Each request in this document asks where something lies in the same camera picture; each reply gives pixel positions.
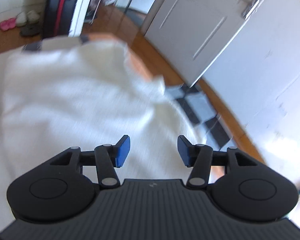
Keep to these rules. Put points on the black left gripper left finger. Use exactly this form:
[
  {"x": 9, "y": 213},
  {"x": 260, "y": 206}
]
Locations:
[{"x": 68, "y": 183}]

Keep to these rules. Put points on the white room door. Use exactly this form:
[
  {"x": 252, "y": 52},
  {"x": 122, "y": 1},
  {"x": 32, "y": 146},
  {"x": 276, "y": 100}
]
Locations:
[{"x": 191, "y": 34}]

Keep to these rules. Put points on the checkered floor mat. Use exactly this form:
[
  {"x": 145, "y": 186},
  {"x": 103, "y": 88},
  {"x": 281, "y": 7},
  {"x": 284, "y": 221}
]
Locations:
[{"x": 203, "y": 116}]

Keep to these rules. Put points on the grey fluffy slippers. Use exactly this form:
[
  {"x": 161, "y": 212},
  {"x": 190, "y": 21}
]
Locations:
[{"x": 31, "y": 17}]

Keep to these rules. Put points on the pink slippers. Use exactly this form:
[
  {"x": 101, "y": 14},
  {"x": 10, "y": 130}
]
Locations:
[{"x": 8, "y": 24}]

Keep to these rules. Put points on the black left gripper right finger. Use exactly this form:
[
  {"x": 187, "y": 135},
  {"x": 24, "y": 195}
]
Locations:
[{"x": 238, "y": 184}]

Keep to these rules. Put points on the dark round floor cushion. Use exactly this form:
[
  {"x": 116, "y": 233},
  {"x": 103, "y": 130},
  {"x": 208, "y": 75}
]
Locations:
[{"x": 30, "y": 30}]

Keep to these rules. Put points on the black red suitcase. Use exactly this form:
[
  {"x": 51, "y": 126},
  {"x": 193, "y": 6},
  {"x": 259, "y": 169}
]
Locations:
[{"x": 57, "y": 17}]

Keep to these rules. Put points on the white fleece zip jacket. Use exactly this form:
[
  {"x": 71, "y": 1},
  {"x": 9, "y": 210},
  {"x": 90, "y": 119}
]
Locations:
[{"x": 15, "y": 158}]

